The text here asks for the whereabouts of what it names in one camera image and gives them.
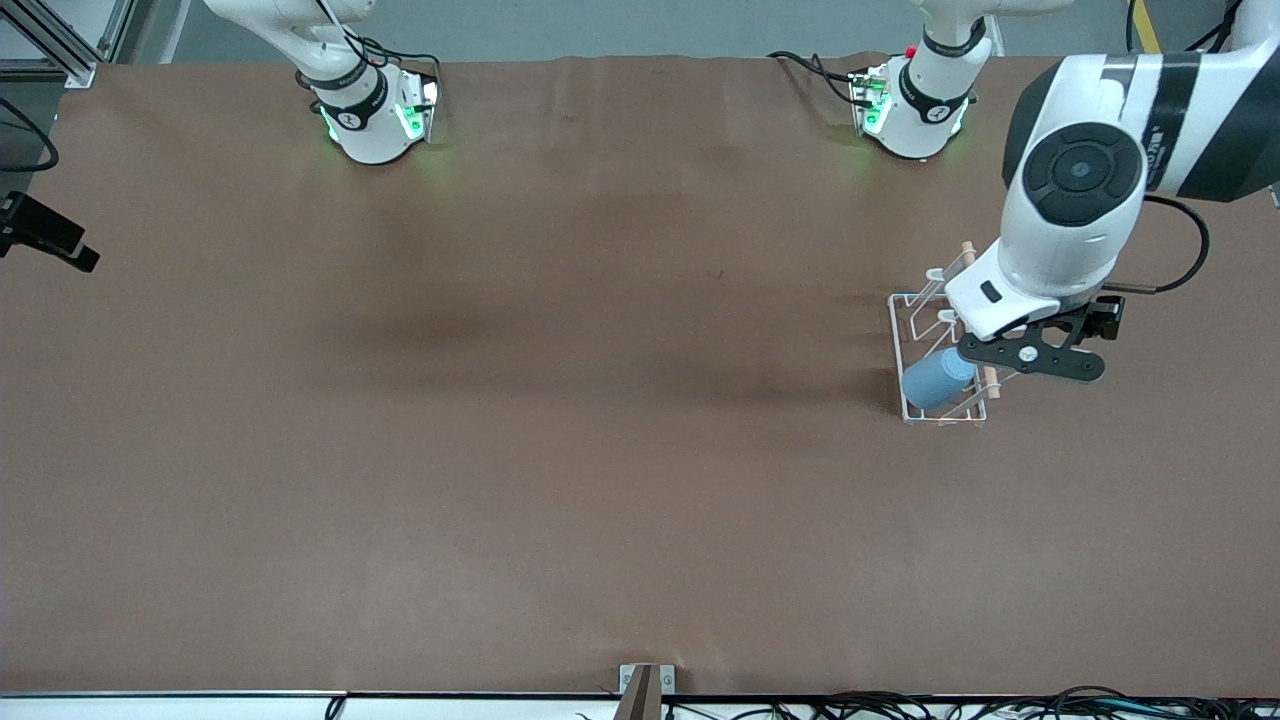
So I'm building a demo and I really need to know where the black base cable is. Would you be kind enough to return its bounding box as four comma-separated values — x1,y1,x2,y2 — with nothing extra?
768,50,867,107
345,35,443,86

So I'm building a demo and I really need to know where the black cable bundle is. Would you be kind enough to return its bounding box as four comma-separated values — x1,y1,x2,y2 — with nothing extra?
660,685,1280,720

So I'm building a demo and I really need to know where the white wire cup holder rack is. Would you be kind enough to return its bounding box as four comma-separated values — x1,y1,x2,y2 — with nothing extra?
888,241,1021,428

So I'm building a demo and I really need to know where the blue plastic cup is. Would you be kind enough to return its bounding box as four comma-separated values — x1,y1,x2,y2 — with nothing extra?
903,347,978,412

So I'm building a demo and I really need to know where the brown table cover sheet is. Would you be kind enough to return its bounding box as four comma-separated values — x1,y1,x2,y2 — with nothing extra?
0,52,1280,698

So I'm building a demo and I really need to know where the grey metal bracket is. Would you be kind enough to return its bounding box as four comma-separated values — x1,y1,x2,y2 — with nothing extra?
618,663,677,720

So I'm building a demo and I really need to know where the aluminium frame profile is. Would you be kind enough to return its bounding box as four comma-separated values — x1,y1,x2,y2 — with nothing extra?
0,0,136,89

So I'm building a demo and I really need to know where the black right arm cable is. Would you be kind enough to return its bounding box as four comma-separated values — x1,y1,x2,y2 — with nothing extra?
0,95,60,174

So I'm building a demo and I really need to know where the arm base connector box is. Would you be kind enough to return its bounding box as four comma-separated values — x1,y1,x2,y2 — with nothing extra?
849,65,893,137
395,72,442,143

